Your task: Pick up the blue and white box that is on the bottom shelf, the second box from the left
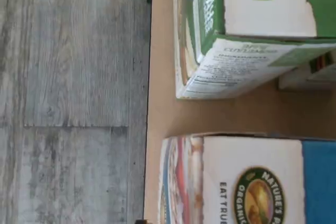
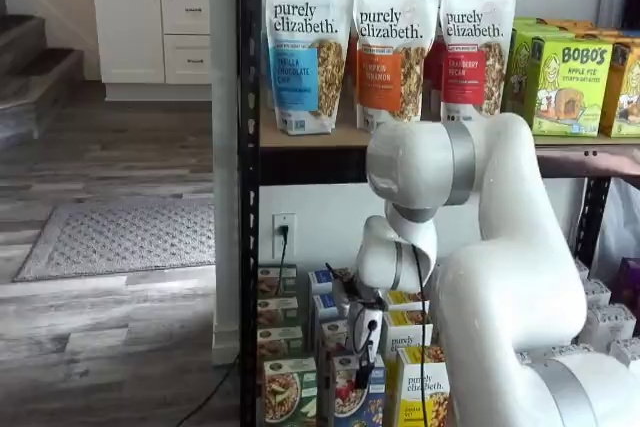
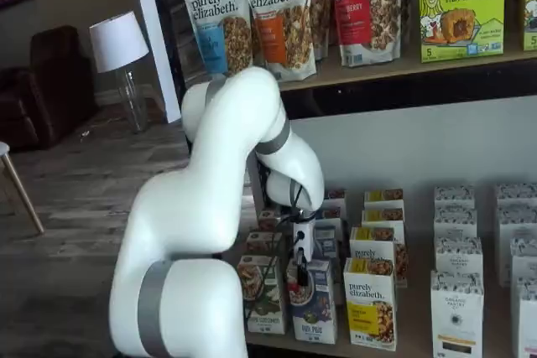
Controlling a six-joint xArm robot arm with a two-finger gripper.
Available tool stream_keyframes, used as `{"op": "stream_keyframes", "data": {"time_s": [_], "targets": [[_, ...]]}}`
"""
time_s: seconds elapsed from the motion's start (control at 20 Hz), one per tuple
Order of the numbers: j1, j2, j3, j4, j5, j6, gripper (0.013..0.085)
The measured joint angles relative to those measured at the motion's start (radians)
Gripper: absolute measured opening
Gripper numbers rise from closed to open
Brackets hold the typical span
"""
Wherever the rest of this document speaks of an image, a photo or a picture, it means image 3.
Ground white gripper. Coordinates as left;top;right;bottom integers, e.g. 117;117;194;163
293;222;316;286

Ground green apple cinnamon oatmeal box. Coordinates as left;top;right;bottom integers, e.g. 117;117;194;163
258;209;283;232
245;230;283;257
237;255;287;336

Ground yellow purely elizabeth box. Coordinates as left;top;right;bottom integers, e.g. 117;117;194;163
343;257;398;353
361;207;406;231
363;189;405;210
350;226;409;288

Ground white organic pantry box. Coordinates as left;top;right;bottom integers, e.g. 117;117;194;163
434;184;477;210
509;236;537;288
430;270;485;358
434;236;484;275
516;284;537;358
434;206;479;240
494;184;537;208
497;202;537;288

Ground green Bobo's apple pie box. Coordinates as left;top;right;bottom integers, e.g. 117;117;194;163
418;0;507;64

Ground yellow Bobo's box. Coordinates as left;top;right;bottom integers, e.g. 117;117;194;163
522;0;537;52

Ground black metal shelving unit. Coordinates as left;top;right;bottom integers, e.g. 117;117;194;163
146;0;537;358

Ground white granola bag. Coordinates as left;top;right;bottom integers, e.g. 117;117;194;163
308;0;333;61

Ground orange label granola bag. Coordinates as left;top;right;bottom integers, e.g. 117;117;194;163
237;0;318;83

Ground blue label granola bag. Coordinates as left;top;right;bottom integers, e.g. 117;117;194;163
178;0;253;79

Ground white stool wooden legs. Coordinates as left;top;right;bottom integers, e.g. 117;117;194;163
0;142;45;235

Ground white shade glass lamp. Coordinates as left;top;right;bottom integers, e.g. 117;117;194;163
89;11;150;133

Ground brown leather armchair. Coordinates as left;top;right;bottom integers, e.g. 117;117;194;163
0;25;102;152

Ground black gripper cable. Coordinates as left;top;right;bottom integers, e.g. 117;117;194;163
245;184;305;321

